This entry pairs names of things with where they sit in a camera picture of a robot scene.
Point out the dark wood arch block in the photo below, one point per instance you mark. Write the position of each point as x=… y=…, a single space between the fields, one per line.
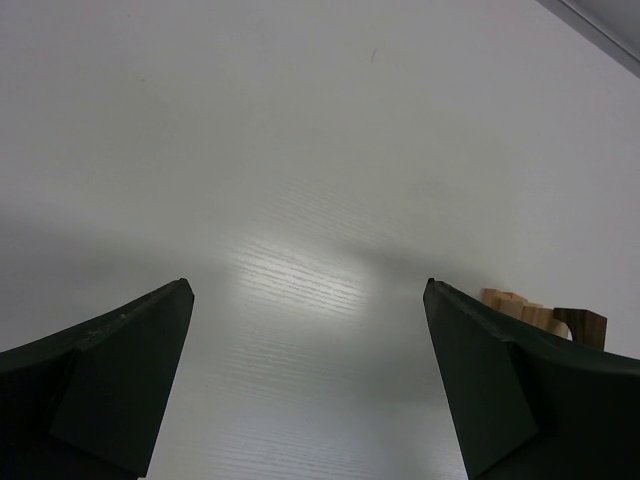
x=586 y=327

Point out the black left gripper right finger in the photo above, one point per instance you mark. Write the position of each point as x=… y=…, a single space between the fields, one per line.
x=527 y=404

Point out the plain long light wood block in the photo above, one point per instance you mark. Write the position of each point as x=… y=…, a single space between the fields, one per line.
x=507 y=303

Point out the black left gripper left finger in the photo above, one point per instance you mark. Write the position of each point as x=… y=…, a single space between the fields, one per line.
x=88 y=401

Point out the light wood cube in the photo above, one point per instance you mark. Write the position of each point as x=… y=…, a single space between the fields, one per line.
x=542 y=318

